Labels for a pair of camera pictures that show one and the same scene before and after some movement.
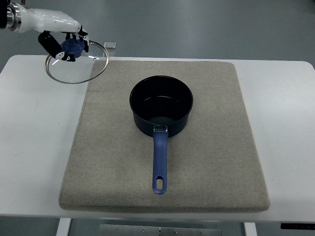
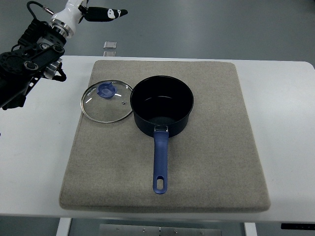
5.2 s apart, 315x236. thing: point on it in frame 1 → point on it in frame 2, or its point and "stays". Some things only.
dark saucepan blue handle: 160,105 stays
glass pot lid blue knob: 87,66 → 107,101
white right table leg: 250,229 stays
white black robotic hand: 20,19 → 65,19
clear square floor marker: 110,45 stays
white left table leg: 63,227 stays
